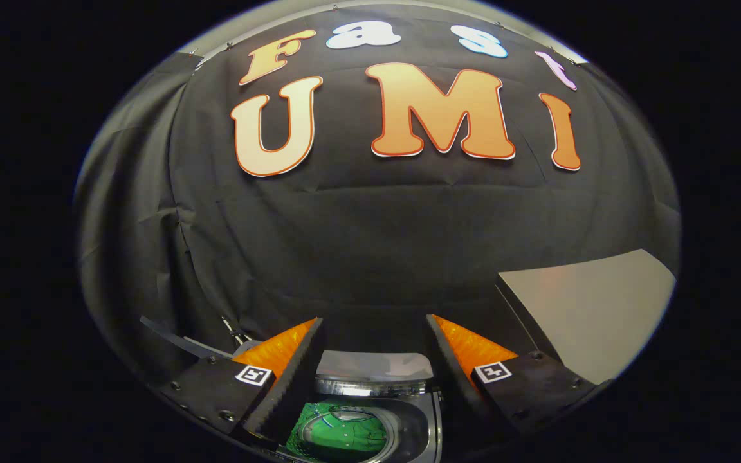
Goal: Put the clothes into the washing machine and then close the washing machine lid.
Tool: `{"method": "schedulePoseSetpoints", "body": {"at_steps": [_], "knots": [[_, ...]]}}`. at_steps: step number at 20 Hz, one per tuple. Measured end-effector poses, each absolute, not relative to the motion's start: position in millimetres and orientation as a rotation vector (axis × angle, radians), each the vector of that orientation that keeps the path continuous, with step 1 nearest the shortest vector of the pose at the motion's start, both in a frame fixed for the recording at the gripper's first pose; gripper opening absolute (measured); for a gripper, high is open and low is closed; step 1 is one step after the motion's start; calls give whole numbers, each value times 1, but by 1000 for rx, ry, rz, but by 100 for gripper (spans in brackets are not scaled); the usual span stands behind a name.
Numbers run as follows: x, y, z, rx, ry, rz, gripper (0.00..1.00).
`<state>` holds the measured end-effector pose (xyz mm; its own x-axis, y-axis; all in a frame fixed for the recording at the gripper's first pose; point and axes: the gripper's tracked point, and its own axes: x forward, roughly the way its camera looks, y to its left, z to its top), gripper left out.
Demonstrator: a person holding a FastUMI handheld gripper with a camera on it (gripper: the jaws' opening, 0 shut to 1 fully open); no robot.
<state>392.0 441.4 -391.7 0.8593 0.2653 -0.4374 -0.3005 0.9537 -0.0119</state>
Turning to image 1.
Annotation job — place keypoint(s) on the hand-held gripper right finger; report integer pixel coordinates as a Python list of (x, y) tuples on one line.
[(451, 366)]

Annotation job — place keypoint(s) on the green polo shirt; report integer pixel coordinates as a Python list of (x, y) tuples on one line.
[(357, 444)]

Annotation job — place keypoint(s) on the dark washing machine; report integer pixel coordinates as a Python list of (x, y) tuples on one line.
[(419, 424)]

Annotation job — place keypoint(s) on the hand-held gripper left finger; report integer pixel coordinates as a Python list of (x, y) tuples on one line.
[(296, 379)]

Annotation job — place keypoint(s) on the grey flat panel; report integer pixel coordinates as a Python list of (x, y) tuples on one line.
[(184, 341)]

